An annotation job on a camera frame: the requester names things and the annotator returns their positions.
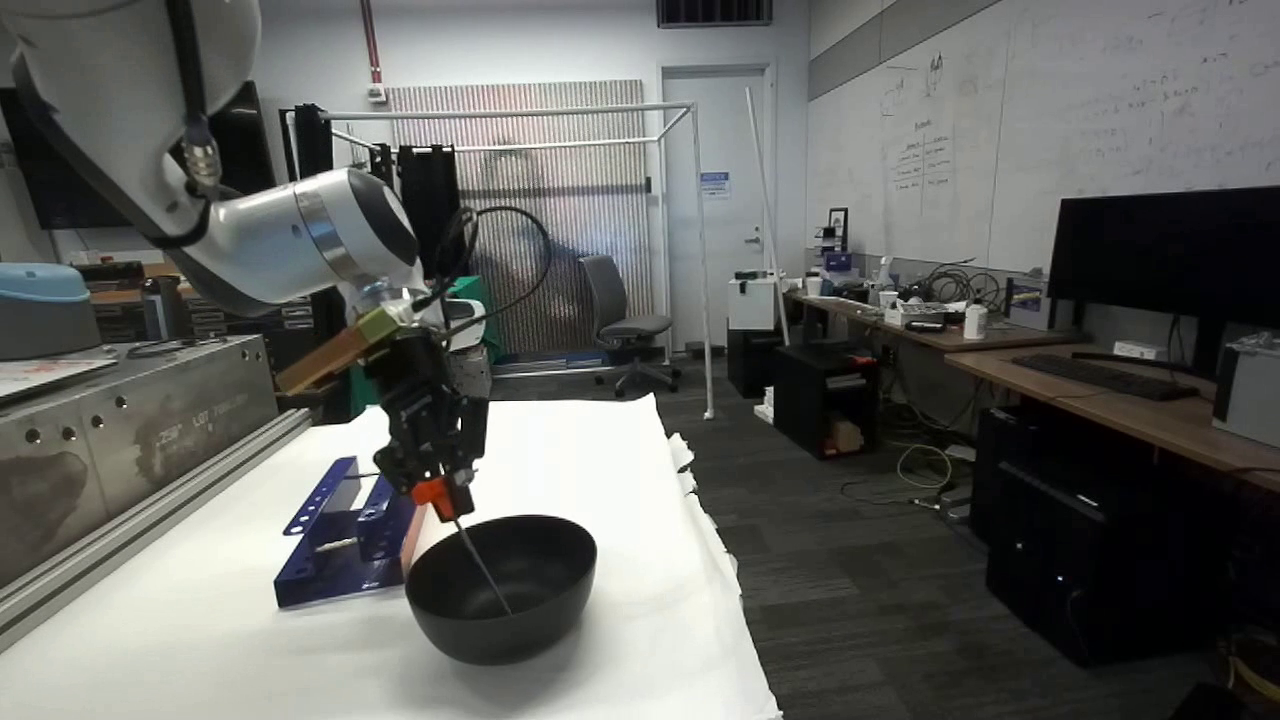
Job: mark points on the black panel behind post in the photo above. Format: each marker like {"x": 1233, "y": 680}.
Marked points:
{"x": 431, "y": 195}

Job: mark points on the black bowl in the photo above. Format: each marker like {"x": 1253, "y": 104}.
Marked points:
{"x": 501, "y": 588}

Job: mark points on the white door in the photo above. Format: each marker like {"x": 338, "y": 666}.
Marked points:
{"x": 713, "y": 195}

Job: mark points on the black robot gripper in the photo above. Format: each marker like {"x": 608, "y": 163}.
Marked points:
{"x": 433, "y": 437}

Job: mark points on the black computer monitor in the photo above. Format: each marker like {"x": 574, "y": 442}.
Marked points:
{"x": 1189, "y": 254}

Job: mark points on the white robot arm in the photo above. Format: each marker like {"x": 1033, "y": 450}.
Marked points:
{"x": 126, "y": 93}

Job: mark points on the grey metal rail base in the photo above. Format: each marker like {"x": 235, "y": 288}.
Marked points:
{"x": 97, "y": 465}

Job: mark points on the grey box on desk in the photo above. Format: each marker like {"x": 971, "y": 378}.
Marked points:
{"x": 1248, "y": 389}

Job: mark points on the white pipe frame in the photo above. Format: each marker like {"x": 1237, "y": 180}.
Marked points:
{"x": 553, "y": 131}

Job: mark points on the black keyboard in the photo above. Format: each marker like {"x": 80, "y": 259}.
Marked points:
{"x": 1106, "y": 378}

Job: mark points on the black box on floor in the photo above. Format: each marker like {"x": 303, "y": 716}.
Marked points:
{"x": 827, "y": 399}

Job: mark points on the white cup on desk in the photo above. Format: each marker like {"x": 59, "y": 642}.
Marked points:
{"x": 975, "y": 323}

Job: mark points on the orange handled tool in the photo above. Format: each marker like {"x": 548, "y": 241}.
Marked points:
{"x": 446, "y": 501}

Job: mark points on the black under-desk cabinet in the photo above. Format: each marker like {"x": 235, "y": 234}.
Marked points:
{"x": 1106, "y": 545}

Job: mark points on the wooden desk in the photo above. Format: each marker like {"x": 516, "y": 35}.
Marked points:
{"x": 1168, "y": 427}

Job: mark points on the grey office chair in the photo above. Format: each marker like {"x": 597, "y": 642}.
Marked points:
{"x": 631, "y": 340}

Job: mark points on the blue tool holder rack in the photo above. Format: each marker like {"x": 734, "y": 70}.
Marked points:
{"x": 345, "y": 536}

